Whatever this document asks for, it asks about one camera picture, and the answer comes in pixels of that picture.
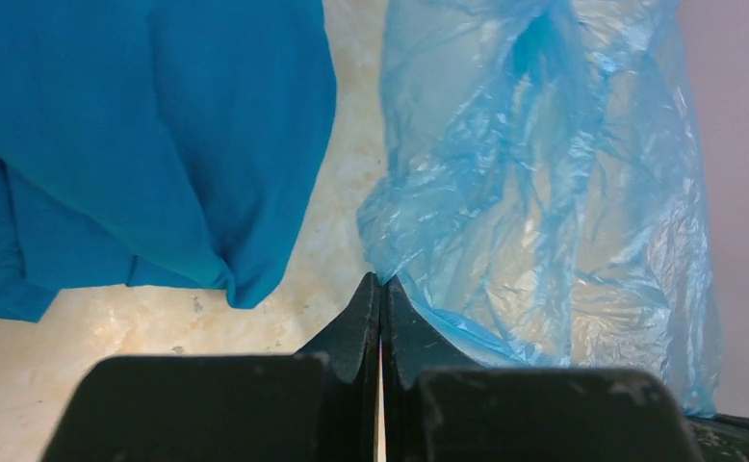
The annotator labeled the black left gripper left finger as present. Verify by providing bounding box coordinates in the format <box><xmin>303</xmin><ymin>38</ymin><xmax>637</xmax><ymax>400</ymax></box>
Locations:
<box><xmin>42</xmin><ymin>274</ymin><xmax>381</xmax><ymax>461</ymax></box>

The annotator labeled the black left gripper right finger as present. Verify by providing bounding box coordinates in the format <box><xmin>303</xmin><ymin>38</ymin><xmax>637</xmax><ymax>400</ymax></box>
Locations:
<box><xmin>380</xmin><ymin>280</ymin><xmax>703</xmax><ymax>461</ymax></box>

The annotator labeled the light blue translucent plastic bag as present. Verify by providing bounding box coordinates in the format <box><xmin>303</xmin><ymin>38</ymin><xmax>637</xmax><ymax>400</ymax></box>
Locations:
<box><xmin>357</xmin><ymin>1</ymin><xmax>723</xmax><ymax>417</ymax></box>

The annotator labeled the dark blue crumpled bag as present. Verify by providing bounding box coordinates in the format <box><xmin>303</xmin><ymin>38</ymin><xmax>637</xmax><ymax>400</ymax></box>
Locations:
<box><xmin>0</xmin><ymin>1</ymin><xmax>337</xmax><ymax>322</ymax></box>

